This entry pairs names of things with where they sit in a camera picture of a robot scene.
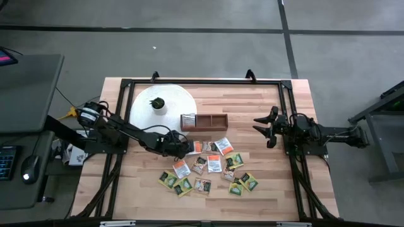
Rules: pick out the black computer mouse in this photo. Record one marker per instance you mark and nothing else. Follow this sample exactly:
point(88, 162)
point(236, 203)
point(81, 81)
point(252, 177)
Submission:
point(30, 168)

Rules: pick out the grey side table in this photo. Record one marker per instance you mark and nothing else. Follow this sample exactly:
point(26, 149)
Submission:
point(28, 91)

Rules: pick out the white round mat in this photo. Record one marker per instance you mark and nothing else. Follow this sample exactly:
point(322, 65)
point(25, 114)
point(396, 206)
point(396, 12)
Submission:
point(176, 101)

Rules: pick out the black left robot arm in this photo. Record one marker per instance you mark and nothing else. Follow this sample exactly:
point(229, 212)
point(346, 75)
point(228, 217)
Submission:
point(126, 129)

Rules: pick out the silver metal bracket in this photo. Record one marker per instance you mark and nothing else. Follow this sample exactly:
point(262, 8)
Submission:
point(117, 224)
point(293, 224)

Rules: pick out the white paper box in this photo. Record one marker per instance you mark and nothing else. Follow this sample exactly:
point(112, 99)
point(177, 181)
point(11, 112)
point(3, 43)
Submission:
point(77, 156)

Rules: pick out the black frame bracket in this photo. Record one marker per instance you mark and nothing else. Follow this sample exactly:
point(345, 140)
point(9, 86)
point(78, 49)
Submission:
point(154, 75)
point(251, 75)

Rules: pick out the brown wooden compartment tray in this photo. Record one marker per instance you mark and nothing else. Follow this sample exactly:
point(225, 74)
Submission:
point(217, 121)

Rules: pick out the tablet with pink screen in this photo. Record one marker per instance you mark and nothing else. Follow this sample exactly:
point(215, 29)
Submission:
point(6, 59)

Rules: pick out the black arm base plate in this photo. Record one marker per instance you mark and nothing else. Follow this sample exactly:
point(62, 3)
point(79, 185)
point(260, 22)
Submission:
point(104, 148)
point(311, 149)

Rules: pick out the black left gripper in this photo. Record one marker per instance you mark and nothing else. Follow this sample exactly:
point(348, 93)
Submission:
point(170, 146)

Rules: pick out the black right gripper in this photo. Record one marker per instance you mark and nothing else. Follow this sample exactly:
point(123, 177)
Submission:
point(279, 126)

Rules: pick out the black keyboard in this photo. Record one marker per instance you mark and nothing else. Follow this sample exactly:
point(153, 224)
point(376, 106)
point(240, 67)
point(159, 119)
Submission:
point(7, 162)

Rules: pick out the grey computer desk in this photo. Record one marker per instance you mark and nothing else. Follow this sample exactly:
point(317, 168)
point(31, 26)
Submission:
point(22, 192)

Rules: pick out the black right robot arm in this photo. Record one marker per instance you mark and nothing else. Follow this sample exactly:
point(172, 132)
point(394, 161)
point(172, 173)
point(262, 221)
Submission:
point(341, 134)

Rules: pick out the silver green front packet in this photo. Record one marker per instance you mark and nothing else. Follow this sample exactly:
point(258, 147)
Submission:
point(202, 185)

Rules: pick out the white orange tea packet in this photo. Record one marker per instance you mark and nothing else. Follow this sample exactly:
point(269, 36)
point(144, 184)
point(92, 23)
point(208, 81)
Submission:
point(224, 146)
point(188, 120)
point(214, 163)
point(197, 147)
point(181, 169)

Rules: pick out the black metal cart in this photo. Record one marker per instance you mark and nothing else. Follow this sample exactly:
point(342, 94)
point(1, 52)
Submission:
point(378, 126)

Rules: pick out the small green succulent plant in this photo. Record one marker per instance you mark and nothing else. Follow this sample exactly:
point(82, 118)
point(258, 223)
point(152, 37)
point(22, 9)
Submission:
point(157, 101)

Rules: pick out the white plant pot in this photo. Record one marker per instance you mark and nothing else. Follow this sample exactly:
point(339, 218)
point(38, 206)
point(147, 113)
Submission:
point(160, 110)

